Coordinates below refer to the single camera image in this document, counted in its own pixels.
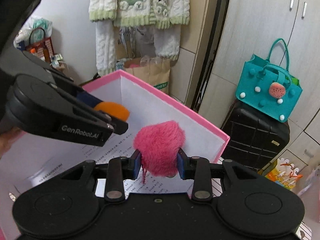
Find orange makeup sponge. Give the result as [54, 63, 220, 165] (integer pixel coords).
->
[94, 101, 130, 121]

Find pink cardboard box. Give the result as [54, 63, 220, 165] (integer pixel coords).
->
[1, 70, 229, 239]

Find person's left hand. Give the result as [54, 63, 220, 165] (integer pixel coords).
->
[0, 127, 23, 158]

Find printed paper sheet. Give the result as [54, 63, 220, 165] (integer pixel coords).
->
[13, 132, 196, 198]

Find striped tablecloth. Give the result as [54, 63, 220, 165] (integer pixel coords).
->
[94, 155, 313, 240]

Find pink fluffy pompom keychain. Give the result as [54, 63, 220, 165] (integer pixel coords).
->
[133, 120, 185, 183]

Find red mesh basket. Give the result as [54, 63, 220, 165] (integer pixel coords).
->
[26, 27, 54, 63]

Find brown paper bag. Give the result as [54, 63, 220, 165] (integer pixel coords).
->
[124, 56, 171, 94]

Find white fleece pajama jacket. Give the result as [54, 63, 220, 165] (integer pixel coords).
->
[88, 0, 190, 29]

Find teal felt handbag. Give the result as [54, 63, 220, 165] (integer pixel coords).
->
[235, 38, 303, 123]

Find black suitcase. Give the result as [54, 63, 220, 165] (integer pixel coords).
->
[221, 100, 290, 172]

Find white fleece pajama pants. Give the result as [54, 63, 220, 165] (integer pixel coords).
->
[96, 20, 181, 76]

